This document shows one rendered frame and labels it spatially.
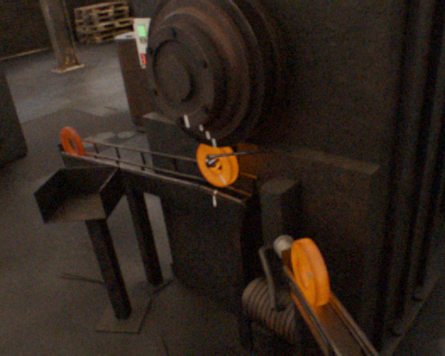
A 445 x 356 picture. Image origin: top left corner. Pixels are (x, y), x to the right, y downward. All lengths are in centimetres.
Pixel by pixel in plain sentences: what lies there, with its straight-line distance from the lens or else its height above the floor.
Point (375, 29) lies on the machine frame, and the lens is 103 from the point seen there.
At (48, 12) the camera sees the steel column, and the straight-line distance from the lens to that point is 808.
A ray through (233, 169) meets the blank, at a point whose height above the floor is 81.
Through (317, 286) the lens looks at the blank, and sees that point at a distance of 93.
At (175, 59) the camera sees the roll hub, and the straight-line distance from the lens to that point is 110.
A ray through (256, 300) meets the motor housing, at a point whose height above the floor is 51.
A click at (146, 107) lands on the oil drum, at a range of 414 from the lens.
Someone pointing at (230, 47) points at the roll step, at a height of 119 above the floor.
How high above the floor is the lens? 137
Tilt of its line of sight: 27 degrees down
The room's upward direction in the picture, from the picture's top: 7 degrees counter-clockwise
